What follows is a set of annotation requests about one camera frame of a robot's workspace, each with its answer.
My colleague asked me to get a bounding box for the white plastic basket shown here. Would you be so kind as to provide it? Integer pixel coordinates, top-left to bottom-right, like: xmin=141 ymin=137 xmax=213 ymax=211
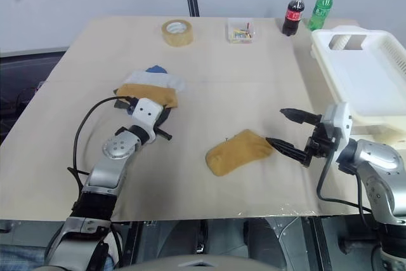
xmin=310 ymin=25 xmax=406 ymax=140

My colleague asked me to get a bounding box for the green soda bottle yellow cap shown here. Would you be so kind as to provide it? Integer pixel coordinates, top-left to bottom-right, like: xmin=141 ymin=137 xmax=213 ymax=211
xmin=306 ymin=0 xmax=336 ymax=32

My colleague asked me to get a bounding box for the cola bottle red cap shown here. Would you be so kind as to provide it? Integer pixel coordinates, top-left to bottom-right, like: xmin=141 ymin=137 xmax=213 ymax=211
xmin=281 ymin=0 xmax=306 ymax=36

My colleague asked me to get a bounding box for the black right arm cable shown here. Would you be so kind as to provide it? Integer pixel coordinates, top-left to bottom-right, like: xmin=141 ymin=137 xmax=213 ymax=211
xmin=316 ymin=152 xmax=374 ymax=214

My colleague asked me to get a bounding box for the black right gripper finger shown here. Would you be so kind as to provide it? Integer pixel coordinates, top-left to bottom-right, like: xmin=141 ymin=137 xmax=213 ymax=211
xmin=264 ymin=136 xmax=310 ymax=166
xmin=279 ymin=107 xmax=322 ymax=126

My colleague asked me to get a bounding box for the brown packing tape roll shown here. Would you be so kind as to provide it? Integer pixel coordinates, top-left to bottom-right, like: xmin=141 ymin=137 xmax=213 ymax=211
xmin=161 ymin=19 xmax=195 ymax=48

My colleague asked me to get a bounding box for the black equipment beside table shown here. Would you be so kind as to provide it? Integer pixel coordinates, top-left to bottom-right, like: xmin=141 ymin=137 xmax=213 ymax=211
xmin=0 ymin=47 xmax=69 ymax=116

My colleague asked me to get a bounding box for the white grey sock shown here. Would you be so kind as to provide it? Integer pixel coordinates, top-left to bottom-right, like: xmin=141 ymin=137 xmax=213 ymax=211
xmin=124 ymin=69 xmax=187 ymax=94

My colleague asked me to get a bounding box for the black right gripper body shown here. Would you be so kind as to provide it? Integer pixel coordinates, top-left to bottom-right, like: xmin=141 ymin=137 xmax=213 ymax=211
xmin=303 ymin=121 xmax=334 ymax=169

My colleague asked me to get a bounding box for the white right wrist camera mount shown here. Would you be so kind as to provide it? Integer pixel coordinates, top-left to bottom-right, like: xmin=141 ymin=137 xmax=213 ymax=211
xmin=320 ymin=102 xmax=353 ymax=158

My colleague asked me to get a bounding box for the blue sock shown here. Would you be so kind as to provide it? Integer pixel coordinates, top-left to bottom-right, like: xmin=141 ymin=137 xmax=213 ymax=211
xmin=145 ymin=65 xmax=168 ymax=75

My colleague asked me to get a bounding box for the dark rounded shape under table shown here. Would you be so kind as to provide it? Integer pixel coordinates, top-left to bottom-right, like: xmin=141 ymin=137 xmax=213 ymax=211
xmin=247 ymin=216 xmax=315 ymax=261

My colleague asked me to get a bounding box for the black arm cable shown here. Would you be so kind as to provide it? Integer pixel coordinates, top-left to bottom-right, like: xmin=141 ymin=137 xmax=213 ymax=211
xmin=316 ymin=152 xmax=374 ymax=214
xmin=67 ymin=95 xmax=140 ymax=177

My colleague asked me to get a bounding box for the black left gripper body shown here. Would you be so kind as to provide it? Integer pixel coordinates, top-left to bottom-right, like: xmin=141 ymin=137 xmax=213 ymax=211
xmin=157 ymin=105 xmax=174 ymax=128

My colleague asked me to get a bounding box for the grey rounded robot torso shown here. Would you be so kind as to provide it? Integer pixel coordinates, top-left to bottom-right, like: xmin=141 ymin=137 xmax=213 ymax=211
xmin=122 ymin=253 xmax=321 ymax=271

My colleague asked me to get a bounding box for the clear box of coloured pieces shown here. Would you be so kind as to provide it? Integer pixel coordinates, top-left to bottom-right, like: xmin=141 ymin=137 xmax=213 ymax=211
xmin=227 ymin=17 xmax=258 ymax=44

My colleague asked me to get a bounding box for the mustard yellow sock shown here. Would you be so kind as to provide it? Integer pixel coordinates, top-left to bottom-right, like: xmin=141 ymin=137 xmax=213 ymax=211
xmin=115 ymin=83 xmax=180 ymax=110
xmin=205 ymin=129 xmax=275 ymax=178

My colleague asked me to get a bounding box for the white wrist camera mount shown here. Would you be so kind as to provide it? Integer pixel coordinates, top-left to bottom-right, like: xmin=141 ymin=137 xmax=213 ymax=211
xmin=131 ymin=98 xmax=163 ymax=143
xmin=320 ymin=102 xmax=353 ymax=158

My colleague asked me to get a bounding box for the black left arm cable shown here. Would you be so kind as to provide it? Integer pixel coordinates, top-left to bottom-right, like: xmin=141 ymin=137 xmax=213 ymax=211
xmin=67 ymin=95 xmax=140 ymax=177

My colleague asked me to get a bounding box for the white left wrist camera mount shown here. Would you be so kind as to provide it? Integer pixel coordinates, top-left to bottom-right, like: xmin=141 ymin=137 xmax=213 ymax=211
xmin=131 ymin=98 xmax=163 ymax=143

